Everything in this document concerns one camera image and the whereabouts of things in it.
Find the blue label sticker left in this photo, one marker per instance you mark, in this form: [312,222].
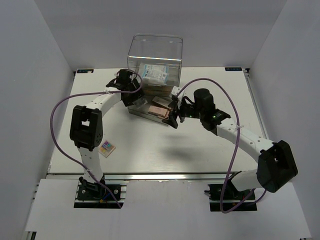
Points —
[85,71]

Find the brown four-pan eyeshadow palette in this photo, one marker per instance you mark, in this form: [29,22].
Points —
[166,116]

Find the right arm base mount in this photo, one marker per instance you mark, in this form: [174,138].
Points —
[230,199]

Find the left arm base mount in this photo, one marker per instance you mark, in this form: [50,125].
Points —
[89,199]

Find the clear smoky makeup organizer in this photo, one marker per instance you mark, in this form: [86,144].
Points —
[157,58]

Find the beige clear makeup compact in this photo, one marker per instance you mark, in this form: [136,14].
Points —
[162,102]

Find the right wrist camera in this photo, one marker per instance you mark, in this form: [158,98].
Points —
[176,95]

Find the colourful eyeshadow palette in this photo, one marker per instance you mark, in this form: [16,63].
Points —
[106,148]

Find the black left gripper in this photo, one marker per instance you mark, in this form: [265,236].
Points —
[128,102]

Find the blue label sticker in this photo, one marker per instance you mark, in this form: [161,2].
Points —
[85,71]
[233,69]

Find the white cotton pad pack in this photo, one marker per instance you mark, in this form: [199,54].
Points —
[163,73]

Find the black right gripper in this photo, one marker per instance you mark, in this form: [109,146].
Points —
[172,120]

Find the pink slim makeup palette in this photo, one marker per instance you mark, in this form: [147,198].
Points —
[158,111]

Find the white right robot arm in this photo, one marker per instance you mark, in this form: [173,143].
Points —
[276,165]

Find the blue label sticker right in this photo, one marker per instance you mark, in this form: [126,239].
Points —
[233,69]

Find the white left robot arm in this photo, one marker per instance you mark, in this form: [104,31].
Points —
[86,129]

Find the grey nine-pan eyeshadow palette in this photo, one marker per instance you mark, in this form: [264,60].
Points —
[140,102]

